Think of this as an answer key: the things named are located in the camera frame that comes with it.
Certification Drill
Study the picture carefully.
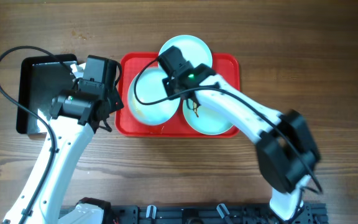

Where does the red plastic tray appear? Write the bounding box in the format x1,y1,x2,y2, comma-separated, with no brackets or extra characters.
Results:
114,52,241,138

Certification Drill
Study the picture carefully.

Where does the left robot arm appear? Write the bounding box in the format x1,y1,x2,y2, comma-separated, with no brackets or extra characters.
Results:
3,86,124,223

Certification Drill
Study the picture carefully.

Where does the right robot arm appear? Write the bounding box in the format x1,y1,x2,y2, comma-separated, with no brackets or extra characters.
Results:
162,62,323,221

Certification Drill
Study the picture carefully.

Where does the black water basin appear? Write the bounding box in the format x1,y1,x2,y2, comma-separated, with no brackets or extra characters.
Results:
18,54,77,122

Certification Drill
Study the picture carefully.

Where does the white plate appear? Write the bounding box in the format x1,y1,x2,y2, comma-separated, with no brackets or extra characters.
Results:
182,99,233,135
127,67,180,126
158,35,213,68

